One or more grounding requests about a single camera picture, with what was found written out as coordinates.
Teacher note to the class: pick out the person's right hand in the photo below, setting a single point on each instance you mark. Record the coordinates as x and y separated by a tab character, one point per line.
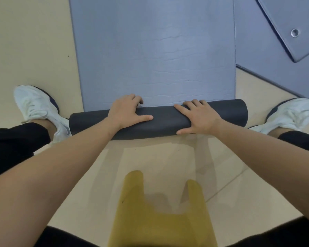
200	118

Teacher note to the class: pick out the person's left hand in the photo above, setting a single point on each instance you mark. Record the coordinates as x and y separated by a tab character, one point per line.
123	113

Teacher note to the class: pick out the grey yoga mat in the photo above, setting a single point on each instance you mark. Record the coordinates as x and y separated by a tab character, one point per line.
260	48
293	12
157	48

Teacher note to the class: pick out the person's right forearm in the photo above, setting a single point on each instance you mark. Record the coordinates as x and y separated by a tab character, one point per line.
273	164

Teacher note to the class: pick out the person's left forearm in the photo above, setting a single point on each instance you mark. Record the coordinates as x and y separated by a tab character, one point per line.
41	182

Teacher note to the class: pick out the person's right white sneaker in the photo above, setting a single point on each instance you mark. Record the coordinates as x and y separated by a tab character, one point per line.
291	113

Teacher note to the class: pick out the person's white sneaker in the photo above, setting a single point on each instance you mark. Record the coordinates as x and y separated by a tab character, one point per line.
33	102
291	113

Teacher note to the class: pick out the person's left white sneaker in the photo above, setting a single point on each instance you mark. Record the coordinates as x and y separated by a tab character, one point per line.
33	102

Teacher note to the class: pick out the yellow plastic stool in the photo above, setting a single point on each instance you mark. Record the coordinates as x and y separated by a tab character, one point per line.
149	223

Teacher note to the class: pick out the black trousers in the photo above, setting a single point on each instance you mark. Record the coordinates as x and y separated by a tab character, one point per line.
13	146

